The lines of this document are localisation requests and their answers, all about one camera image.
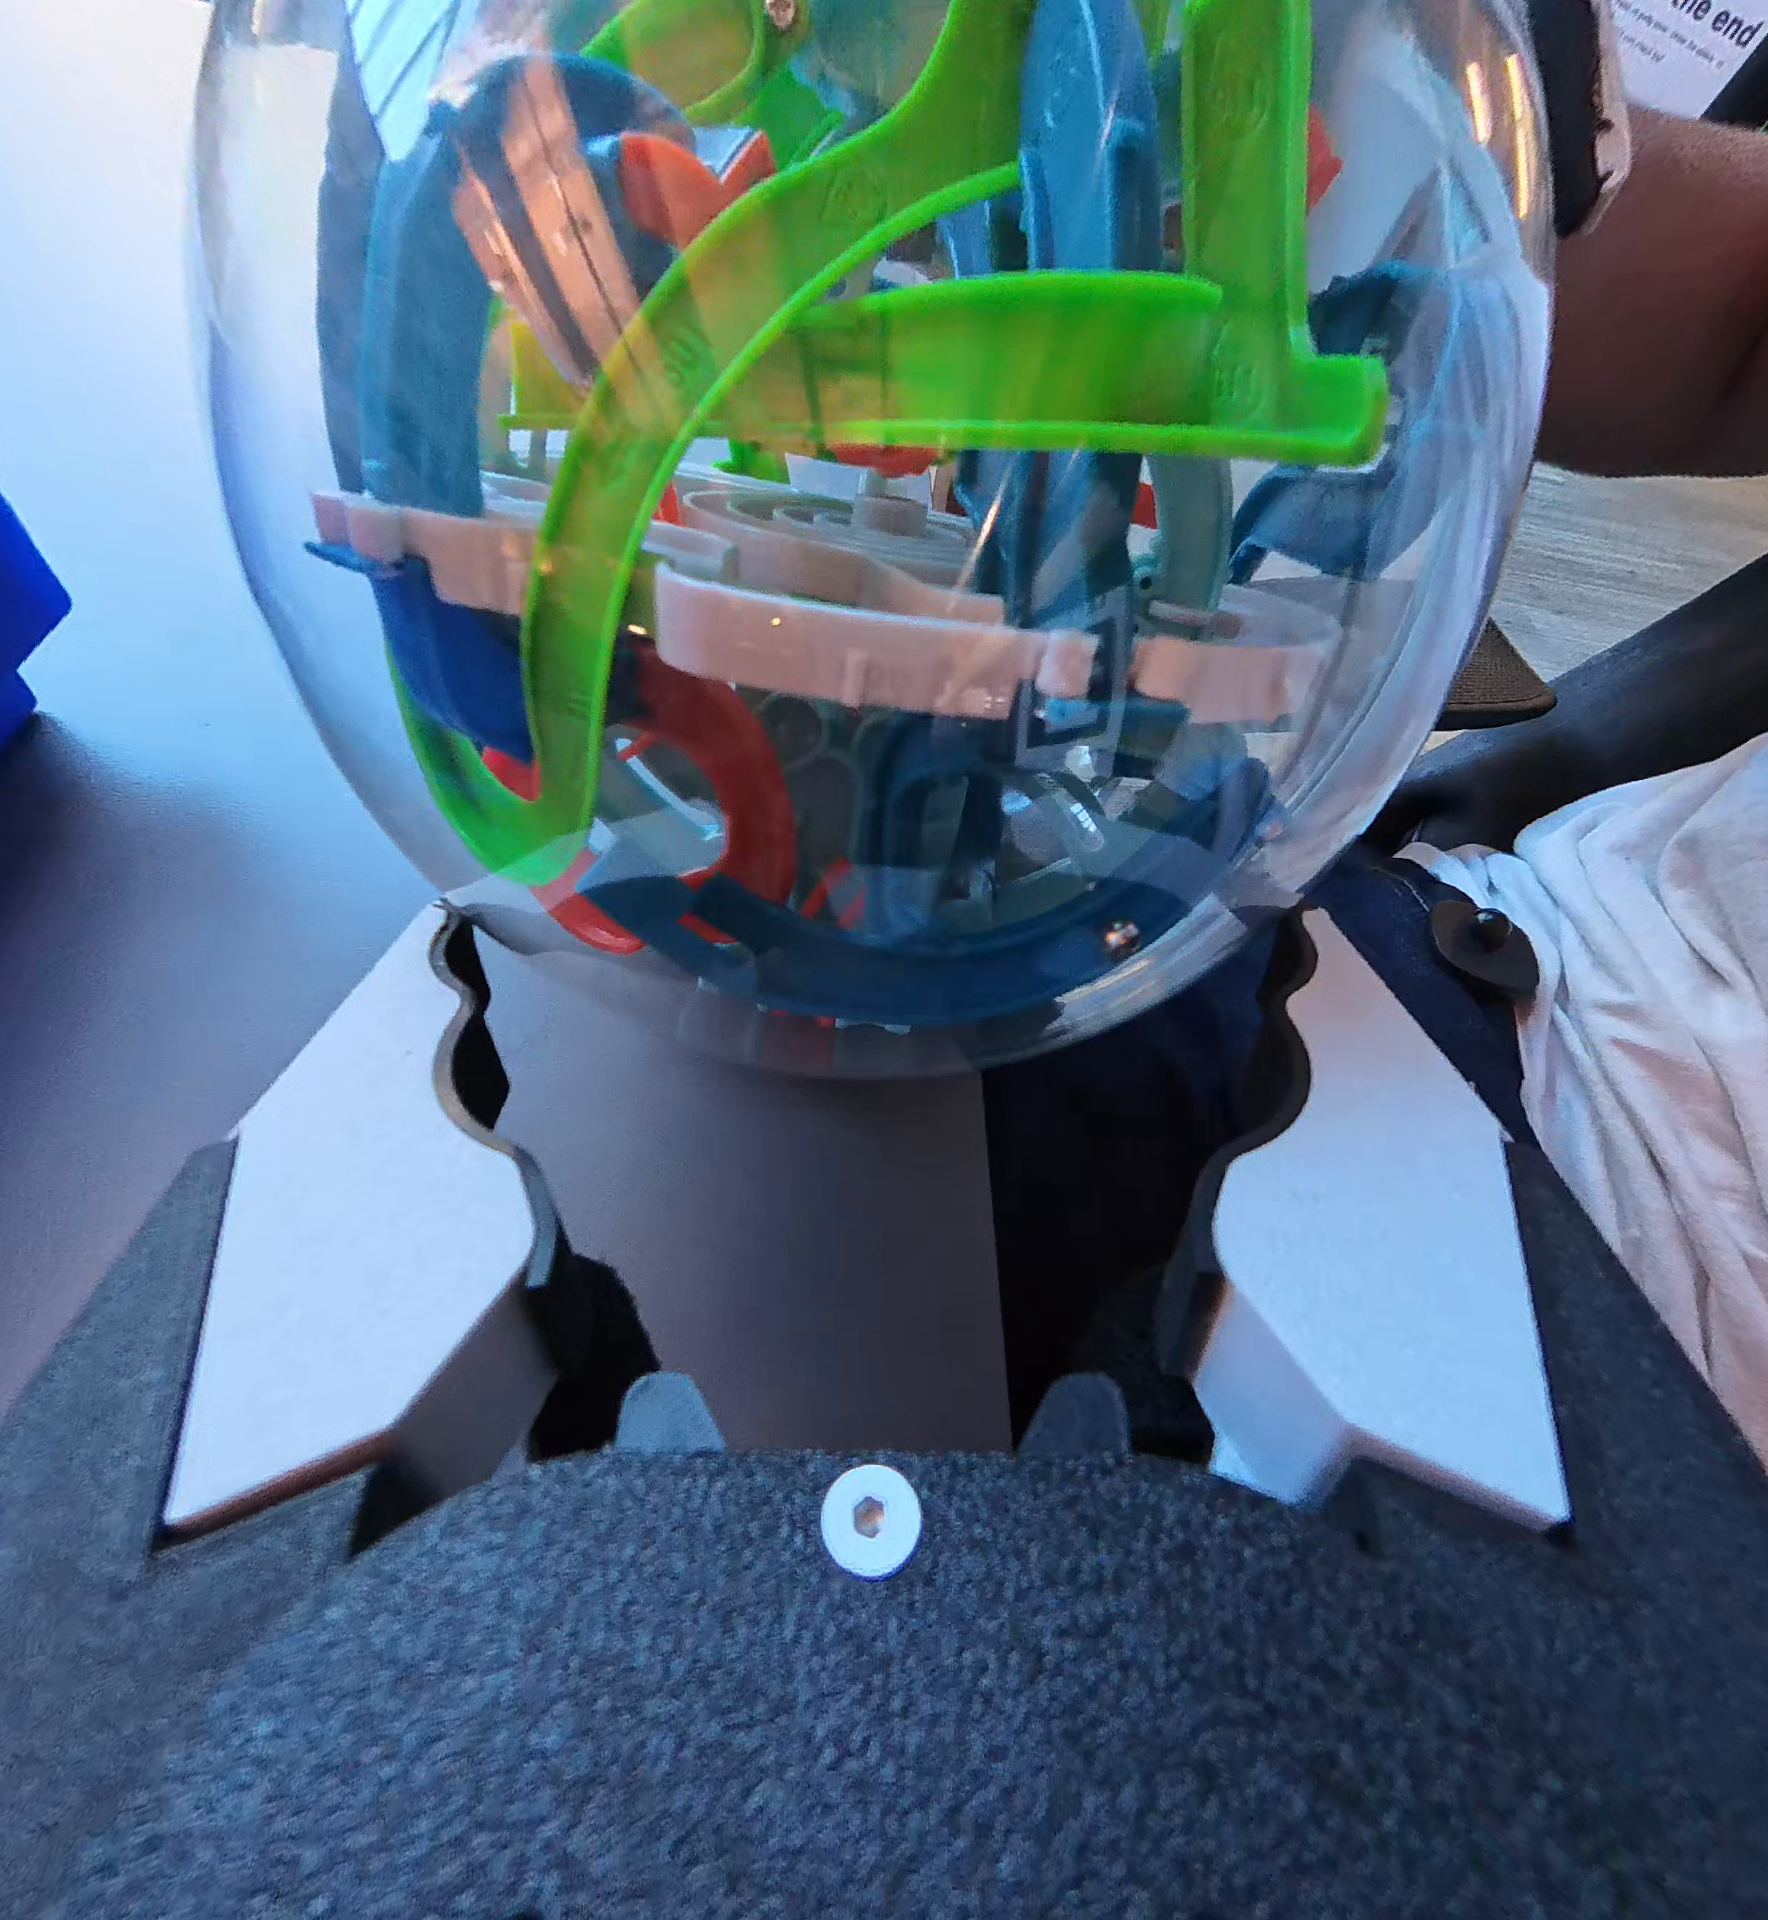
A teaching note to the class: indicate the white shirt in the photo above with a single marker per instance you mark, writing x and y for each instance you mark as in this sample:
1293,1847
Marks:
1696,1050

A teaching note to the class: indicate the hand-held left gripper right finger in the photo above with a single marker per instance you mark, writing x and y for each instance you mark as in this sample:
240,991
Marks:
1393,1307

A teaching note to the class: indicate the clear plastic maze ball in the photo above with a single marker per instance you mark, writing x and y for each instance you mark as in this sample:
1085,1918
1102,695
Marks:
884,525

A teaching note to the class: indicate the person's right forearm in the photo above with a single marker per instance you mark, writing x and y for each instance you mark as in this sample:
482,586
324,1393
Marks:
1680,300

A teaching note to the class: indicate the white printed paper sign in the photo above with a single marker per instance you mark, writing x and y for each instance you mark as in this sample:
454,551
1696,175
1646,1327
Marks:
1649,60

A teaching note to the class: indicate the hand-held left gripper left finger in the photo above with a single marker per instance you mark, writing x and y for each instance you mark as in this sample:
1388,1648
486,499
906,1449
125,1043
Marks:
359,1289

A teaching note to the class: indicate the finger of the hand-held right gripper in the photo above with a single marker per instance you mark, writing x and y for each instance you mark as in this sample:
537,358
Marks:
1584,106

